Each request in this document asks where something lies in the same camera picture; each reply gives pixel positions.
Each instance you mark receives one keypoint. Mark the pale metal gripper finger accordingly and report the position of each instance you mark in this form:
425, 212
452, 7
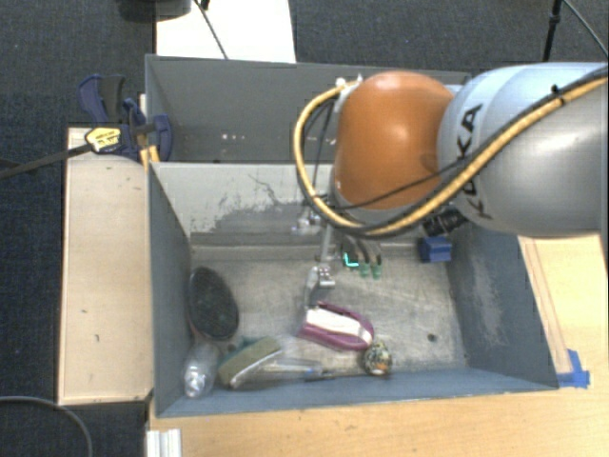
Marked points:
311, 288
327, 276

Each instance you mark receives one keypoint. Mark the blue box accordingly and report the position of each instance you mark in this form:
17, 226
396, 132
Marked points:
434, 249

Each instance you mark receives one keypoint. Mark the green sponge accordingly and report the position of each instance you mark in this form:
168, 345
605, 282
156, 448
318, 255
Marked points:
249, 357

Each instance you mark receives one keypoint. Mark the speckled ball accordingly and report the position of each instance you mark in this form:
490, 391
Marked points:
377, 358

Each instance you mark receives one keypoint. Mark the black oval brush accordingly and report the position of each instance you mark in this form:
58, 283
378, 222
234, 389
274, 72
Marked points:
211, 307

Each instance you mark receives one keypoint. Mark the clear plastic bottle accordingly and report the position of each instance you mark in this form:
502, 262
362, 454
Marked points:
197, 371

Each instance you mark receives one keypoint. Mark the grey metal bin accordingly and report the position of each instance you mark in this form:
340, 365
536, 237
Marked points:
266, 112

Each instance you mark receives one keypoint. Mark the pale wood board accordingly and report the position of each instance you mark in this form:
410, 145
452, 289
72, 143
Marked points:
104, 279

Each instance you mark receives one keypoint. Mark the black cylinder on white bracket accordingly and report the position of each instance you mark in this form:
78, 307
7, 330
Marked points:
442, 223

